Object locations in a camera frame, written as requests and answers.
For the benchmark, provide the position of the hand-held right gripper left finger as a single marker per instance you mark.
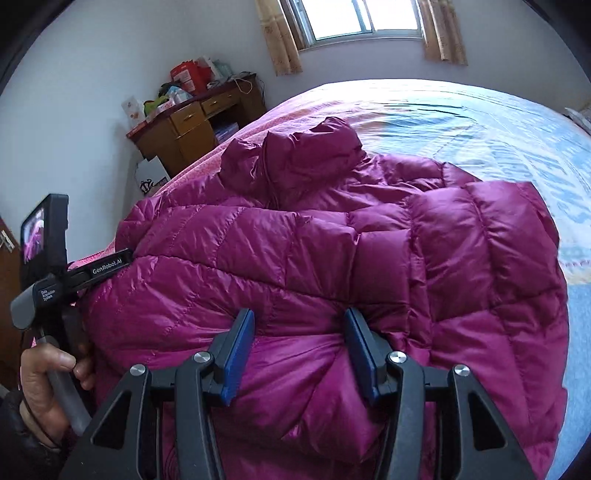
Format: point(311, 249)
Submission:
point(239, 350)

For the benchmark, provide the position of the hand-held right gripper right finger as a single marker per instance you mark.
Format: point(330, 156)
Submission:
point(362, 355)

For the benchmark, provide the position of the purple down jacket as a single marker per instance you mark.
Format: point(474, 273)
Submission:
point(323, 240)

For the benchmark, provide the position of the person's left forearm dark sleeve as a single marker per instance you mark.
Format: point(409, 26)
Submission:
point(18, 443)

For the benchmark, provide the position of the person's left hand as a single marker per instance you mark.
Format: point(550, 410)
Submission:
point(39, 383)

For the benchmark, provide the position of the brown wooden door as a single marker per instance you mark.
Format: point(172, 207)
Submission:
point(9, 300)

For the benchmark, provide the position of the white printed box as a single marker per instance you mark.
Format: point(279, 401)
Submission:
point(133, 110)

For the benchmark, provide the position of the wooden desk with drawers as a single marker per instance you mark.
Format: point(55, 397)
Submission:
point(189, 134)

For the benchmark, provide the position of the green packet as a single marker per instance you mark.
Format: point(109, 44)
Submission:
point(154, 107)

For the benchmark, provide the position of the blue packets under desk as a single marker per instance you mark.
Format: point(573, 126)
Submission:
point(226, 133)

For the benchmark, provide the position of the red paper bag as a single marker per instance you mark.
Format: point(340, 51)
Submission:
point(184, 76)

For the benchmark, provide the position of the bed with blue patterned cover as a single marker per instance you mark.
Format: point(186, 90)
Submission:
point(461, 120)

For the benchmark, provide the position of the white plastic bags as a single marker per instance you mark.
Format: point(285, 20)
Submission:
point(216, 69)

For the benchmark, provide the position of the beige patterned curtain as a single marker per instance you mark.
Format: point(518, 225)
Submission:
point(279, 37)
point(443, 32)

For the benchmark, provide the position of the patterned pillow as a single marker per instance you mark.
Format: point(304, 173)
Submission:
point(579, 117)

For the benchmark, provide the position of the window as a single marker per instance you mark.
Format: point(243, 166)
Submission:
point(355, 18)

